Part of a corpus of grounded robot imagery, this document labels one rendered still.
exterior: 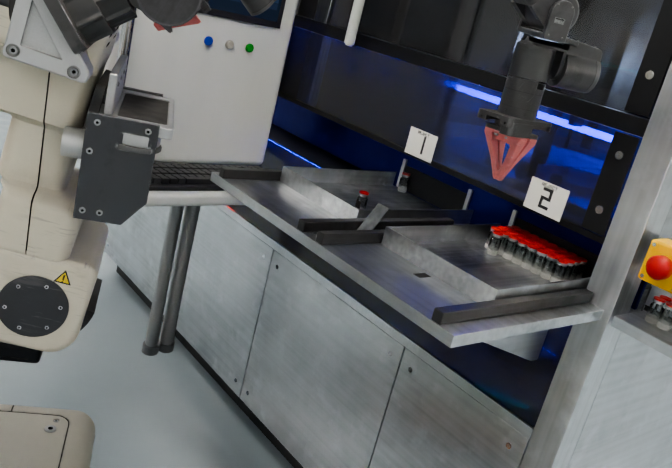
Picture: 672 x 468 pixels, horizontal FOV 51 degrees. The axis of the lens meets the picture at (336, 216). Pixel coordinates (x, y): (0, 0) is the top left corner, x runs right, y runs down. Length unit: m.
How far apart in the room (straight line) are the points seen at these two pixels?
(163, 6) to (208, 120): 0.94
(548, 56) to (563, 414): 0.67
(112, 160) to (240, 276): 1.14
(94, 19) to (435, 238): 0.77
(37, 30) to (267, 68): 1.02
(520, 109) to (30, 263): 0.76
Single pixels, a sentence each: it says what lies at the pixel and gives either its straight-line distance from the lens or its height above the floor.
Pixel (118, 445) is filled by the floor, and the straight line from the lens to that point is 2.12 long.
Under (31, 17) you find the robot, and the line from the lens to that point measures 0.94.
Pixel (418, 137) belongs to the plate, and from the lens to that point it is 1.59.
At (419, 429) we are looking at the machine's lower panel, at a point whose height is 0.43.
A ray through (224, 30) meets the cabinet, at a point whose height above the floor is 1.14.
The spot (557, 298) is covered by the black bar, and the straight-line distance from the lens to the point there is 1.24.
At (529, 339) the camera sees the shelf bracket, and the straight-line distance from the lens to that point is 1.36.
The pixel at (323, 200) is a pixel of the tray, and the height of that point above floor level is 0.89.
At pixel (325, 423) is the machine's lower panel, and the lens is 1.90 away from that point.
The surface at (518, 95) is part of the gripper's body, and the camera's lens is 1.07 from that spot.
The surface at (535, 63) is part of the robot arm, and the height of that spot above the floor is 1.26.
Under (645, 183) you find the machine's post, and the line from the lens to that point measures 1.29.
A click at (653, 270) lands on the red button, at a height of 0.99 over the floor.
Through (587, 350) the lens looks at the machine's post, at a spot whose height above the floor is 0.80.
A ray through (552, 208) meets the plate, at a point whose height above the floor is 1.01.
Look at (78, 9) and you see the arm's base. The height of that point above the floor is 1.19.
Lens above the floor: 1.27
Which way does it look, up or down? 16 degrees down
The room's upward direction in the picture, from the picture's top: 14 degrees clockwise
